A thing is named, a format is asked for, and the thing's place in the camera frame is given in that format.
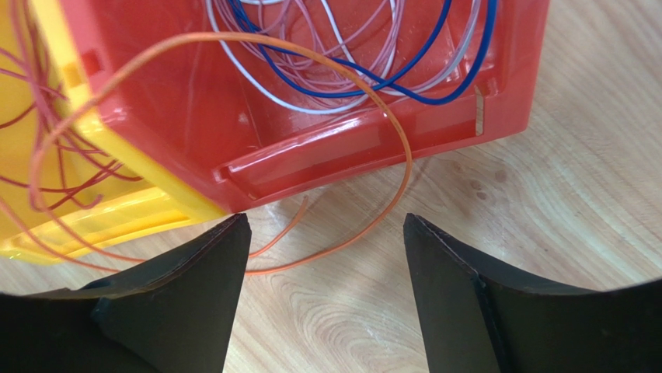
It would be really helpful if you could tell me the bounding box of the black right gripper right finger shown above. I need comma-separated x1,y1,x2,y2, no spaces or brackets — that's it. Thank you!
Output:
403,214,661,372

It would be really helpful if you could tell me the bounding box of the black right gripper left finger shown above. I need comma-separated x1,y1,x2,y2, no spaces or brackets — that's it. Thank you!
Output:
1,214,252,372

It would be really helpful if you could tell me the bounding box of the red cable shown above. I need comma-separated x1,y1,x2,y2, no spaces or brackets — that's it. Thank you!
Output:
0,0,143,275

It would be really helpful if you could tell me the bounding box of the white cable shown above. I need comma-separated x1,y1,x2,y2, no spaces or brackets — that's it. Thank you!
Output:
205,0,482,116

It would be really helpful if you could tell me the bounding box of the blue cable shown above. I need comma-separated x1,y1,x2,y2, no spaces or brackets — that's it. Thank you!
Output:
227,0,500,107

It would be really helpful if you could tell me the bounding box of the yellow plastic bin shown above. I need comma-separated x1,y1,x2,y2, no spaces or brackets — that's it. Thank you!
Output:
1,1,232,265

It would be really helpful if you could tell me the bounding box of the red plastic bin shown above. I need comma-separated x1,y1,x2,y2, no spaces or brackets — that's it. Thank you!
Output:
34,1,549,219

